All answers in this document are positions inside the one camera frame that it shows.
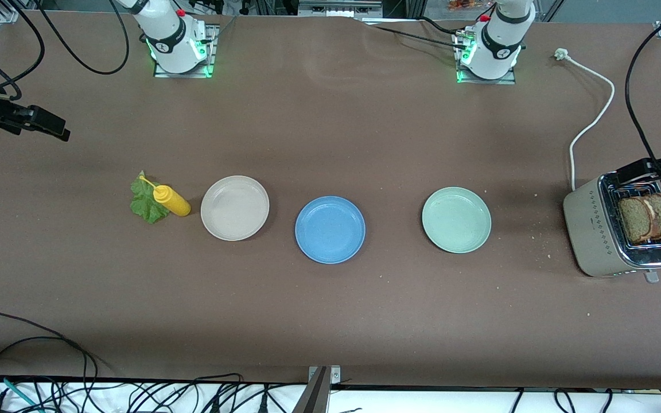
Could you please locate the green lettuce leaf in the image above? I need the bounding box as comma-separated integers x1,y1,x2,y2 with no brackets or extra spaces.
130,170,170,225

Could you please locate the yellow mustard squeeze bottle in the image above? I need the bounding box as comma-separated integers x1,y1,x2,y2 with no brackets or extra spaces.
139,175,192,217

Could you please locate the light green round plate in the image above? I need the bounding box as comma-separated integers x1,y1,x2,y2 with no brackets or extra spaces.
422,187,492,254

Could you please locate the beige round plate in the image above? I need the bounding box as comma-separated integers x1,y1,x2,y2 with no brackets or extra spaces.
200,176,270,241

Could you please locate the blue round plate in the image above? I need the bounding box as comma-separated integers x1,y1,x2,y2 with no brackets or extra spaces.
295,196,366,264

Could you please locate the beige metal toaster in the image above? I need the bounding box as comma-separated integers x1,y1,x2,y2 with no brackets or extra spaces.
563,170,661,283

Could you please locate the grey metal box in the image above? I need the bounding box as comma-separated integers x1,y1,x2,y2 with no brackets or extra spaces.
299,0,383,18

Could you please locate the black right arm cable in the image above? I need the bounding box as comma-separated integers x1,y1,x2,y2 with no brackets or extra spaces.
0,0,130,101

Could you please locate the white toaster power cord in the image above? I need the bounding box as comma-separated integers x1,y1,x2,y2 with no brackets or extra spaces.
554,48,616,193

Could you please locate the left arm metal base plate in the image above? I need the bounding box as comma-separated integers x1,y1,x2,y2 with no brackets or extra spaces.
454,29,518,85

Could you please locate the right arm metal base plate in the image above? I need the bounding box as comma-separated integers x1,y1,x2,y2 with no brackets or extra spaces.
154,24,216,78

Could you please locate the long looping black cable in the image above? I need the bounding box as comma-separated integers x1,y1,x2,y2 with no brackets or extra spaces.
0,313,99,413

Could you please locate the thick black base cable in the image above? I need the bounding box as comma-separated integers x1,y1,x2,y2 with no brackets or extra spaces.
417,14,470,36

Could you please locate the thin black base cable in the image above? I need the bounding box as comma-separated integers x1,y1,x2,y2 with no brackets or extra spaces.
363,20,466,49

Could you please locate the teal cable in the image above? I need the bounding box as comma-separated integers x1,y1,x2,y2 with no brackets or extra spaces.
0,373,41,412

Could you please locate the tangled black cable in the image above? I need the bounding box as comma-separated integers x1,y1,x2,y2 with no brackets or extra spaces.
130,373,308,413

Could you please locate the aluminium frame rail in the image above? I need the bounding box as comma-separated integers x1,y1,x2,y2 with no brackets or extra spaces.
293,365,343,413

